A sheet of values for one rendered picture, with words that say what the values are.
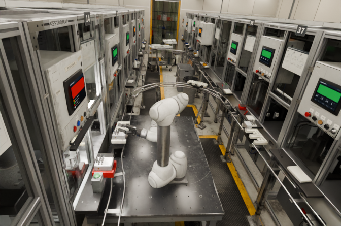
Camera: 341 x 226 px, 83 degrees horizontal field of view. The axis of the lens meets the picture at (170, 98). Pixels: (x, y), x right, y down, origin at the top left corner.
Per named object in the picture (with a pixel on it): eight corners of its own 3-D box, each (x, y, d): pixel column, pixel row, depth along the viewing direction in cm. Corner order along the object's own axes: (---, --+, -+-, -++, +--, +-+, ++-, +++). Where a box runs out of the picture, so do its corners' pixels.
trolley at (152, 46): (150, 72, 692) (151, 44, 652) (146, 68, 739) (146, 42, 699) (173, 71, 724) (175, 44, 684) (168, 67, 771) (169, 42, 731)
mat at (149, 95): (167, 126, 382) (167, 125, 382) (137, 125, 377) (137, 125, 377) (161, 57, 912) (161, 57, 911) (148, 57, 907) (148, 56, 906)
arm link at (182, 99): (174, 100, 160) (163, 105, 151) (185, 87, 148) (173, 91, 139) (183, 113, 156) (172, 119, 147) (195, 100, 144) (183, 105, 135)
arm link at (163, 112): (176, 182, 167) (157, 196, 152) (163, 171, 177) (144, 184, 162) (182, 100, 136) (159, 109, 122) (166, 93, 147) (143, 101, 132)
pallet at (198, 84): (186, 86, 368) (186, 81, 364) (189, 84, 379) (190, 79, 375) (204, 91, 353) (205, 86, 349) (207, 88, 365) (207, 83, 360)
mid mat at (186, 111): (204, 127, 385) (204, 127, 385) (177, 127, 380) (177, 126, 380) (195, 105, 476) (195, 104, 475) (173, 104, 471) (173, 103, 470)
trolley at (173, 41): (177, 64, 819) (179, 40, 779) (163, 64, 807) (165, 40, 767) (172, 59, 894) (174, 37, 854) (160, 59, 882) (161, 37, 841)
